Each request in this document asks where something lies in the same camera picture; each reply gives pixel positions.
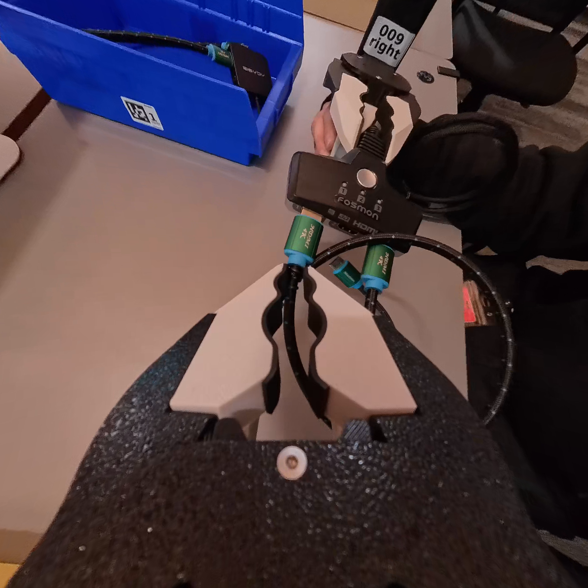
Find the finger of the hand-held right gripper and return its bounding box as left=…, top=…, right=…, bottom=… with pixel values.
left=330, top=73, right=370, bottom=159
left=376, top=96, right=416, bottom=164

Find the black office chair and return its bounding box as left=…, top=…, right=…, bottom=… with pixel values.
left=452, top=0, right=588, bottom=134

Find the red object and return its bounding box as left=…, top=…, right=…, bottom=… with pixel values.
left=463, top=280, right=494, bottom=324

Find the small teal usb plug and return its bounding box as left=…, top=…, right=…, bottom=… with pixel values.
left=328, top=257, right=366, bottom=291

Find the black switch box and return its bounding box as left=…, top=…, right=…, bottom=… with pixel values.
left=287, top=151, right=423, bottom=255

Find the blue plastic bin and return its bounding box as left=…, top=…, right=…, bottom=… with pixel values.
left=0, top=0, right=305, bottom=167

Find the braided cable green plug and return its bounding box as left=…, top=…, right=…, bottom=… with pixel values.
left=83, top=28, right=232, bottom=65
left=281, top=209, right=334, bottom=430
left=310, top=232, right=515, bottom=425

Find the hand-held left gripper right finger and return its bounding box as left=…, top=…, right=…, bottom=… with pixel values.
left=301, top=266, right=419, bottom=436

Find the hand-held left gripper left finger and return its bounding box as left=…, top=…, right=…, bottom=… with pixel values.
left=169, top=263, right=288, bottom=441

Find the person's right hand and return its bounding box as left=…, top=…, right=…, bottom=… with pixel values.
left=311, top=103, right=338, bottom=157

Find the black adapter box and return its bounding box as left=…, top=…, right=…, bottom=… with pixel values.
left=227, top=42, right=272, bottom=98

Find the person's dark clothing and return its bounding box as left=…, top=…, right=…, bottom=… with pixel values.
left=464, top=266, right=588, bottom=552

